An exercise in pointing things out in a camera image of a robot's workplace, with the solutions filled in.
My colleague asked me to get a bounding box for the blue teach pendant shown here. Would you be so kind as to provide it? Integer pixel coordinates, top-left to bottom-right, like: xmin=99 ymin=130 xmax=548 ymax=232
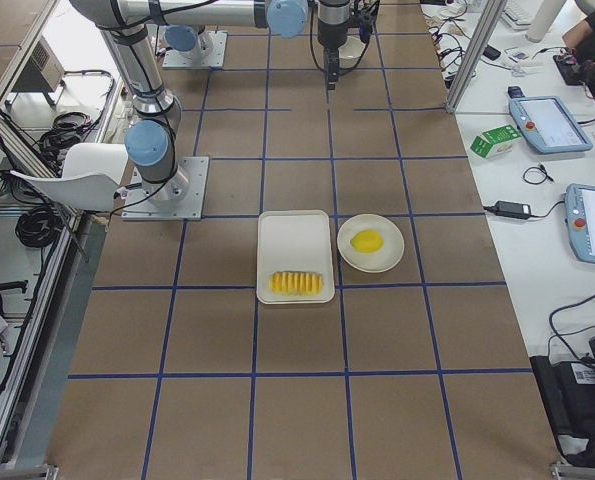
xmin=564 ymin=184 xmax=595 ymax=264
xmin=508 ymin=96 xmax=593 ymax=154

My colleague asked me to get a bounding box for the black equipment case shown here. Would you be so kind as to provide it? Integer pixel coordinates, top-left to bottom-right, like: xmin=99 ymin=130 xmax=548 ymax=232
xmin=530 ymin=336 xmax=595 ymax=467

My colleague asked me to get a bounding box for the black gripper at bowl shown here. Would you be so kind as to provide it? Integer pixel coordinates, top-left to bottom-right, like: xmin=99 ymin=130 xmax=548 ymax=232
xmin=317 ymin=0 xmax=350 ymax=90

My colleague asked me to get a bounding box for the upper blue teach pendant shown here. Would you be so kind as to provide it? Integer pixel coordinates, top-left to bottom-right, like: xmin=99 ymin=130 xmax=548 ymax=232
xmin=508 ymin=96 xmax=593 ymax=154

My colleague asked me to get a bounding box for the lower blue teach pendant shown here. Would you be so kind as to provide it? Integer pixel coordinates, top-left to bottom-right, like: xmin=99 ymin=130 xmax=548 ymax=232
xmin=564 ymin=184 xmax=595 ymax=264

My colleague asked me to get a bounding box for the aluminium frame post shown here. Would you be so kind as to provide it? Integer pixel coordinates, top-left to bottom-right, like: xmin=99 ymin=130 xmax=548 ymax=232
xmin=445 ymin=0 xmax=506 ymax=113

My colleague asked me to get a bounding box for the white plastic chair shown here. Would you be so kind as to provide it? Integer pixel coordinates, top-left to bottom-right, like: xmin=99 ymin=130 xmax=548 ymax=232
xmin=11 ymin=143 xmax=128 ymax=212

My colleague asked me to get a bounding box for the cream round plate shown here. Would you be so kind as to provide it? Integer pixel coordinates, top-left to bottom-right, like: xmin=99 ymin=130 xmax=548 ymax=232
xmin=337 ymin=214 xmax=405 ymax=273

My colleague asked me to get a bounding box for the cream rectangular tray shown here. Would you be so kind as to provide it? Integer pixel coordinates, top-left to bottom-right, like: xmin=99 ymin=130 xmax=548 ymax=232
xmin=256 ymin=210 xmax=335 ymax=305

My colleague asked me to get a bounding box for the sliced yellow fruit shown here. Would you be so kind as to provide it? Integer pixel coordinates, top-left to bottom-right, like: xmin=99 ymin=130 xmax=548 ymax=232
xmin=269 ymin=271 xmax=323 ymax=296

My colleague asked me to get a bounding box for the grey robot arm near lemon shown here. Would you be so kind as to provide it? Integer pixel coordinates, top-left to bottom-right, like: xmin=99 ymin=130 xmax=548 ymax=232
xmin=72 ymin=1 xmax=351 ymax=202

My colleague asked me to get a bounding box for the green and white carton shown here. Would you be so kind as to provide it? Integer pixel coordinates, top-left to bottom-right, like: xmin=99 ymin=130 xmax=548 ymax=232
xmin=470 ymin=124 xmax=521 ymax=159

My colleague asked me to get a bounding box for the black power adapter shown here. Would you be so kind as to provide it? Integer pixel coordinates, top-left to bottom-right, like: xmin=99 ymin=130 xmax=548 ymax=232
xmin=494 ymin=201 xmax=532 ymax=220

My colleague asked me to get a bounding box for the white bowl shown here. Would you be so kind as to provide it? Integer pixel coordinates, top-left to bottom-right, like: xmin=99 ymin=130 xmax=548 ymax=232
xmin=339 ymin=36 xmax=365 ymax=69

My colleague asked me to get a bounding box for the yellow lemon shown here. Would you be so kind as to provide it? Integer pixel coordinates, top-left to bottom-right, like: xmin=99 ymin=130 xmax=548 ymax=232
xmin=350 ymin=229 xmax=384 ymax=254

